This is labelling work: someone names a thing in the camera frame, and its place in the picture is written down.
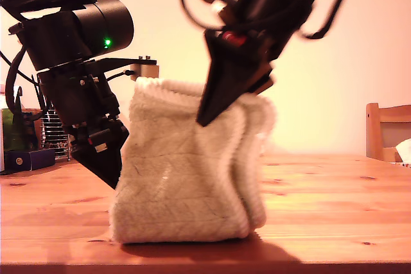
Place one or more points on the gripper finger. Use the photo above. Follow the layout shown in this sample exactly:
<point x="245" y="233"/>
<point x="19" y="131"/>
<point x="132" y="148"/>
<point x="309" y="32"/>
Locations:
<point x="224" y="75"/>

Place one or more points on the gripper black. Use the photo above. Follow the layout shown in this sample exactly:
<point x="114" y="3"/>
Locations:
<point x="83" y="97"/>

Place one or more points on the cream fluffy tea towel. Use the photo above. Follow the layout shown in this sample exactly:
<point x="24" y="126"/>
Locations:
<point x="180" y="174"/>

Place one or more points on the dark navy box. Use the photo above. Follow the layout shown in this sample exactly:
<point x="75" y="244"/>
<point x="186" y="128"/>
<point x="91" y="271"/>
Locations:
<point x="29" y="160"/>

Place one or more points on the green paper package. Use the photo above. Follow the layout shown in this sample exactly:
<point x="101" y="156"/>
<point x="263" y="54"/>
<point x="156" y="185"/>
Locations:
<point x="13" y="133"/>

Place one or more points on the wooden chair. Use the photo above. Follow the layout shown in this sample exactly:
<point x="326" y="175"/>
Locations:
<point x="372" y="133"/>

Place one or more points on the white tissue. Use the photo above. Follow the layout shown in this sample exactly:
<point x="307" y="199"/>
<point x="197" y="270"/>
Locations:
<point x="404" y="150"/>

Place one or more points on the leaf print tissue box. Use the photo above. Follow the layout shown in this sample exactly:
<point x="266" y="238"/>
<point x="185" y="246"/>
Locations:
<point x="401" y="164"/>

